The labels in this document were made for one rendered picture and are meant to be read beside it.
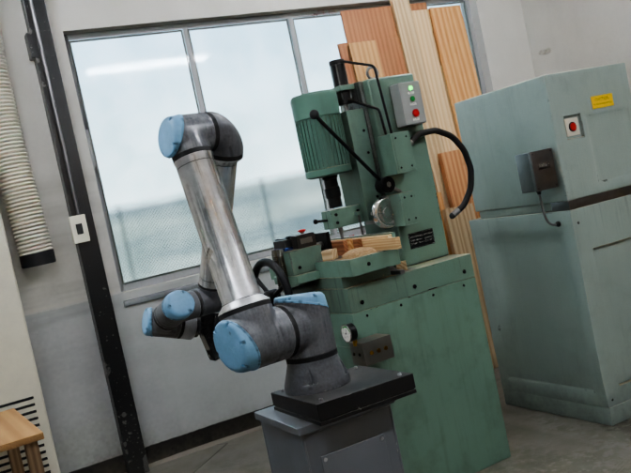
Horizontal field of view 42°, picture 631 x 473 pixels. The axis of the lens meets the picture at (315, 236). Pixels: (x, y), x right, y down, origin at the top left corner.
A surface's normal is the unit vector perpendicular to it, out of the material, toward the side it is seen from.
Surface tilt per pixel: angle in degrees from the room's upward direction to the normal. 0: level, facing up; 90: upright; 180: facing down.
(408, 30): 86
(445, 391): 90
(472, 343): 90
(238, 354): 94
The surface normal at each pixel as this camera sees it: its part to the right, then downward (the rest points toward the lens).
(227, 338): -0.73, 0.25
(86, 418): 0.45, -0.04
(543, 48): -0.87, 0.21
